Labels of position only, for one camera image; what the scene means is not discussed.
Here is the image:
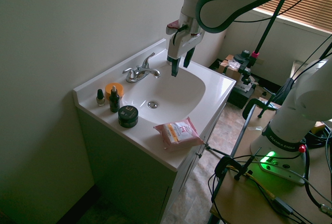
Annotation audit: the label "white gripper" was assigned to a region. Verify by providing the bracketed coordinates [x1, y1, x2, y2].
[167, 30, 206, 78]

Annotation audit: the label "white sink vanity top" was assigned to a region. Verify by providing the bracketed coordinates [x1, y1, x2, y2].
[73, 38, 237, 172]

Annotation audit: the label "brown cardboard box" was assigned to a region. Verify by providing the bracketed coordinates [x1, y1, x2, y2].
[217, 54, 244, 80]

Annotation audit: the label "orange round jar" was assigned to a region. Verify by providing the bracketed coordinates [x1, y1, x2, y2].
[104, 82, 125, 100]

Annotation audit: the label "black equipment case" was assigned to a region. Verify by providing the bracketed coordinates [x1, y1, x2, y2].
[227, 76, 260, 110]

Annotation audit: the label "pink wet wipes pack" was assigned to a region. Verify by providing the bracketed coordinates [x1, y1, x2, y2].
[153, 116, 204, 153]

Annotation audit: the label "black round jar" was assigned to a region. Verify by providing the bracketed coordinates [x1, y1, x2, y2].
[117, 105, 139, 129]

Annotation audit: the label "dark dropper bottle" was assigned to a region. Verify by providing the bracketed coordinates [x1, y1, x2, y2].
[108, 85, 121, 113]

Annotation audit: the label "black c-clamp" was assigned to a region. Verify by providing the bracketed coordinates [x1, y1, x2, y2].
[213, 148, 262, 181]
[242, 98, 283, 119]

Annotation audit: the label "small nail polish bottle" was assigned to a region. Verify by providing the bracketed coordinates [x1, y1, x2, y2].
[95, 89, 106, 107]

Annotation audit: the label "black tripod leg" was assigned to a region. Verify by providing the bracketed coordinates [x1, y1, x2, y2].
[206, 145, 232, 158]

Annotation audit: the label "dark grey cloth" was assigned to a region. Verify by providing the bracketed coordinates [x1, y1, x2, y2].
[274, 77, 296, 105]

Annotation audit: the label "white vanity cabinet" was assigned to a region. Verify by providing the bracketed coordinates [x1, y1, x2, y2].
[75, 102, 227, 224]

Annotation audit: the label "wooden window blinds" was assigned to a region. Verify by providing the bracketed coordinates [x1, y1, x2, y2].
[252, 0, 332, 34]

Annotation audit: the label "wooden robot table board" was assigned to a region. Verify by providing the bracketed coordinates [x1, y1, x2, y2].
[209, 148, 332, 224]

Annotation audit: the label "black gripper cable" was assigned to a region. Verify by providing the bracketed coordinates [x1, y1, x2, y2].
[173, 23, 188, 46]

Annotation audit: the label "red white wrist camera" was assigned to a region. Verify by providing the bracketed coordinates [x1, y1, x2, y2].
[165, 20, 188, 36]

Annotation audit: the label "chrome two-handle faucet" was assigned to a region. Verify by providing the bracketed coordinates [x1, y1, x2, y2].
[122, 52, 161, 83]

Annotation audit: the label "black camera on stand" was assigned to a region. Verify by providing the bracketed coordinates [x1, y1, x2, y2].
[234, 49, 252, 65]

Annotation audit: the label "black camera stand pole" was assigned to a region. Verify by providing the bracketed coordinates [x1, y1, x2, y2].
[250, 0, 289, 60]

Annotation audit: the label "yellow cable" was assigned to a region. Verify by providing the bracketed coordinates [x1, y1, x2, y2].
[227, 165, 276, 201]

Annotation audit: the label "black cable adapter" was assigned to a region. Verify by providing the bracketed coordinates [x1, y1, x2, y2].
[274, 196, 296, 215]

